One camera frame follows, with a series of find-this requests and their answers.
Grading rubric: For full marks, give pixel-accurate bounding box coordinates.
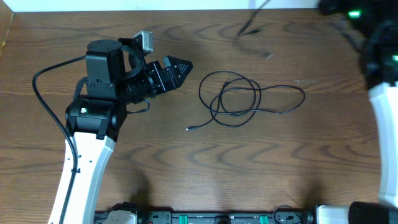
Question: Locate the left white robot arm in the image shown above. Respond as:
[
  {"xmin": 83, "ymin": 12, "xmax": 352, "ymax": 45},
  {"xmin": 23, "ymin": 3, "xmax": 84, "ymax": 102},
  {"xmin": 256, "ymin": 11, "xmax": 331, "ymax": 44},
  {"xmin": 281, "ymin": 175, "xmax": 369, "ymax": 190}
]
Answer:
[{"xmin": 49, "ymin": 35, "xmax": 193, "ymax": 223}]

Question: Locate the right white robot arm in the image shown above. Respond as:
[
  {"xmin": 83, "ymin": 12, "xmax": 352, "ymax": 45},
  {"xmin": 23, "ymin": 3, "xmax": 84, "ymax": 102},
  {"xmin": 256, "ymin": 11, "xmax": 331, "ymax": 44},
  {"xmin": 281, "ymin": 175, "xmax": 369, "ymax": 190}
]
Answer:
[{"xmin": 302, "ymin": 0, "xmax": 397, "ymax": 223}]

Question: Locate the cardboard box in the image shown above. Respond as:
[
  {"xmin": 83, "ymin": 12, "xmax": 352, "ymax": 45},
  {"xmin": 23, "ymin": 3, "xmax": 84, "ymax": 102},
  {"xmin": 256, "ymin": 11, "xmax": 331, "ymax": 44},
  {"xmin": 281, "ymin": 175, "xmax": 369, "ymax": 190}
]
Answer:
[{"xmin": 0, "ymin": 0, "xmax": 14, "ymax": 55}]

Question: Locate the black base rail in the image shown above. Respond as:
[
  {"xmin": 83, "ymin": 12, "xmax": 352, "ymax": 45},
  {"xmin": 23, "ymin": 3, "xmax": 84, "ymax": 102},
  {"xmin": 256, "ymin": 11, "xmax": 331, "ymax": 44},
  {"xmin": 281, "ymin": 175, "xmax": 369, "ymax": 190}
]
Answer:
[{"xmin": 93, "ymin": 202, "xmax": 317, "ymax": 224}]

